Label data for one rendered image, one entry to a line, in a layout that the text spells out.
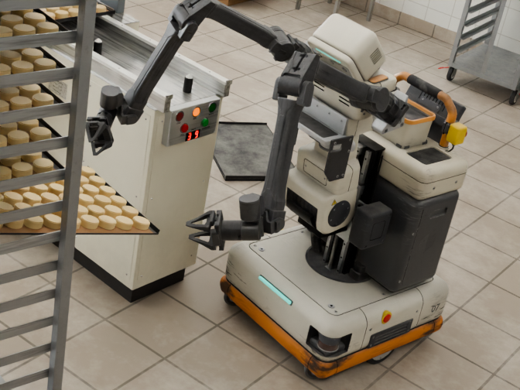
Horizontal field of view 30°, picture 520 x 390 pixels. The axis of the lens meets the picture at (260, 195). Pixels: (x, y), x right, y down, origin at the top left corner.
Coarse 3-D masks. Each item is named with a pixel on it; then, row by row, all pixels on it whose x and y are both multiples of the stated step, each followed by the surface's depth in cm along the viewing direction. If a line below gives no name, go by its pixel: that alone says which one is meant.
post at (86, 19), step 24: (96, 0) 217; (72, 96) 228; (72, 120) 230; (72, 144) 233; (72, 168) 236; (72, 192) 239; (72, 216) 243; (72, 240) 247; (72, 264) 251; (48, 384) 270
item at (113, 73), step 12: (60, 48) 359; (72, 48) 354; (96, 60) 347; (108, 60) 346; (96, 72) 349; (108, 72) 344; (120, 72) 339; (120, 84) 341; (132, 84) 336; (156, 96) 329; (168, 96) 326; (156, 108) 331; (168, 108) 330
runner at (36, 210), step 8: (24, 208) 236; (32, 208) 238; (40, 208) 239; (48, 208) 241; (56, 208) 243; (0, 216) 233; (8, 216) 234; (16, 216) 236; (24, 216) 237; (32, 216) 239
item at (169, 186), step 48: (48, 48) 363; (96, 48) 361; (96, 96) 350; (192, 96) 346; (144, 144) 339; (192, 144) 353; (144, 192) 346; (192, 192) 366; (96, 240) 374; (144, 240) 358; (144, 288) 376
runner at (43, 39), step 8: (48, 32) 217; (56, 32) 218; (64, 32) 219; (72, 32) 221; (0, 40) 210; (8, 40) 211; (16, 40) 212; (24, 40) 214; (32, 40) 215; (40, 40) 216; (48, 40) 218; (56, 40) 219; (64, 40) 220; (72, 40) 222; (0, 48) 211; (8, 48) 212; (16, 48) 213; (24, 48) 215
